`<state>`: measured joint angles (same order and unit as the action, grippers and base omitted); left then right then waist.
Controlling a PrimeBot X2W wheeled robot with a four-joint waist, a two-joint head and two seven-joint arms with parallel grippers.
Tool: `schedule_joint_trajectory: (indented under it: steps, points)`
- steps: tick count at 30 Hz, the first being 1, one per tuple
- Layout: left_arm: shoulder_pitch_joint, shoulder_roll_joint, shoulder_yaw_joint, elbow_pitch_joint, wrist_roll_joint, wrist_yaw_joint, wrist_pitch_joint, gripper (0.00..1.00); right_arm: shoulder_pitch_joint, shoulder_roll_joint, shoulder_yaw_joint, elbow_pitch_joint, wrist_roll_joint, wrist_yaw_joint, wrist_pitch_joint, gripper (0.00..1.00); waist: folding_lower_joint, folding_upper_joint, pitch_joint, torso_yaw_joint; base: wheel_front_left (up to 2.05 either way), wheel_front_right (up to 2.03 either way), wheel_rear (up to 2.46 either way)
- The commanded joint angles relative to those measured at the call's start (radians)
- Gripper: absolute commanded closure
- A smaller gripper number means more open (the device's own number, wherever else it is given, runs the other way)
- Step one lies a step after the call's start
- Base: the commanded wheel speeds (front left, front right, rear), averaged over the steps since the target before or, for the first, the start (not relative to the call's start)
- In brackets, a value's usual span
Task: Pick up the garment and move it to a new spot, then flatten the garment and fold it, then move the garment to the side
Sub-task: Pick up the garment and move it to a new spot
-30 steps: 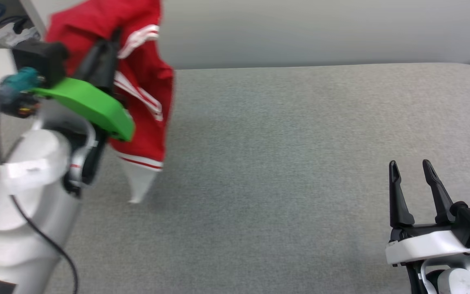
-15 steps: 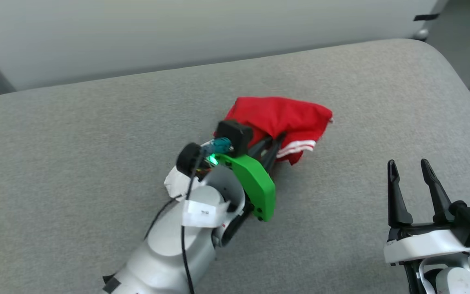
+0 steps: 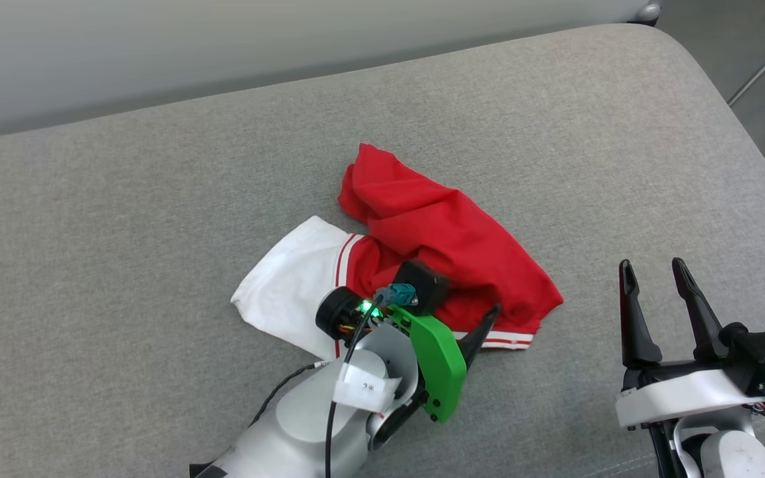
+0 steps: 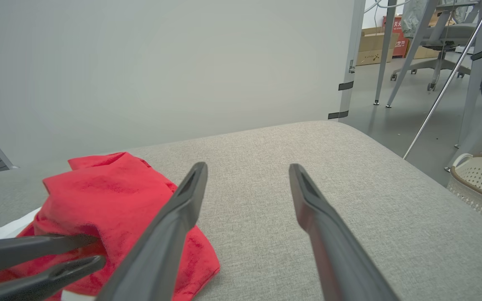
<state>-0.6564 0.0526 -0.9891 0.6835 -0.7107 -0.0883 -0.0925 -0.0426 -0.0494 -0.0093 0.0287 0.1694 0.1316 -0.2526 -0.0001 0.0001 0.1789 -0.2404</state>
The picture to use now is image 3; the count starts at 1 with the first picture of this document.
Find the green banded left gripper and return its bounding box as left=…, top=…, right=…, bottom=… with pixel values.
left=315, top=285, right=503, bottom=452

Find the white paper label tag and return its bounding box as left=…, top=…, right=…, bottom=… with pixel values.
left=333, top=362, right=402, bottom=412

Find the red and white garment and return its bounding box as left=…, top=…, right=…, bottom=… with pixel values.
left=230, top=143, right=564, bottom=362

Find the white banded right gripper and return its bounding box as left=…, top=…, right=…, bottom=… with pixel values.
left=615, top=257, right=765, bottom=478

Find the grey fabric sofa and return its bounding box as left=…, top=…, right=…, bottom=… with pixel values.
left=0, top=23, right=765, bottom=478

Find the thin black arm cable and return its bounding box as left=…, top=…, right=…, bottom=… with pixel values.
left=248, top=362, right=322, bottom=427

